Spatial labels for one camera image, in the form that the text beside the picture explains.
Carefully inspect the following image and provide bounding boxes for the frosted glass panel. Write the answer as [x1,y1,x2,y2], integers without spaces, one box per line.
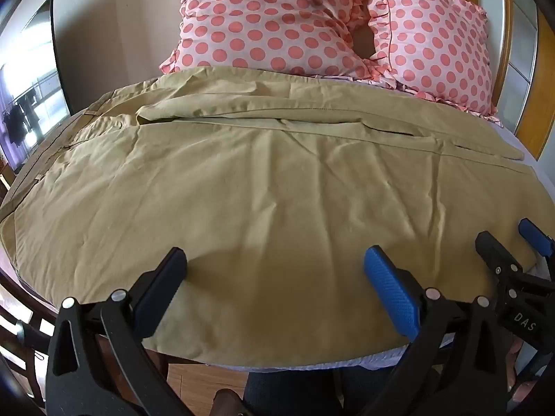
[506,0,544,84]

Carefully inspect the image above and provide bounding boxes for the brown rounded object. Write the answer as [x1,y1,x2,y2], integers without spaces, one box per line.
[215,389,246,416]

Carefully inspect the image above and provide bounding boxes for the khaki pants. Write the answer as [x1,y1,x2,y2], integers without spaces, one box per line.
[0,67,537,367]

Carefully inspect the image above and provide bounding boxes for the dark wooden chair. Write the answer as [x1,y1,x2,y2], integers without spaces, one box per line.
[0,263,58,405]

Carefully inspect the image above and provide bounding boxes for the black flat screen television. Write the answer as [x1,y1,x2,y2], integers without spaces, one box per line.
[0,0,71,175]

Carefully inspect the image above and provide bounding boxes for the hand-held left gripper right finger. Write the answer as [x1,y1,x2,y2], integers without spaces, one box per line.
[363,245,520,416]

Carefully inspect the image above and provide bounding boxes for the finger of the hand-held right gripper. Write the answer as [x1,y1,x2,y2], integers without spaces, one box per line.
[519,217,555,266]
[475,231,524,279]

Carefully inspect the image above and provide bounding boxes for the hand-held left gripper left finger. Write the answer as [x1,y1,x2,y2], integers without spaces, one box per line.
[45,247,192,416]

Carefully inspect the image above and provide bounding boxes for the wooden headboard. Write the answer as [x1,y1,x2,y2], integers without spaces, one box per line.
[442,0,555,161]

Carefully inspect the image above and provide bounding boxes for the pink polka dot pillow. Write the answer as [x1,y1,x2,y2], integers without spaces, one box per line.
[356,0,500,127]
[159,0,383,80]

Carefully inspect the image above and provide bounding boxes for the person's right hand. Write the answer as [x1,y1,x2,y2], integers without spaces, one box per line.
[507,339,542,405]

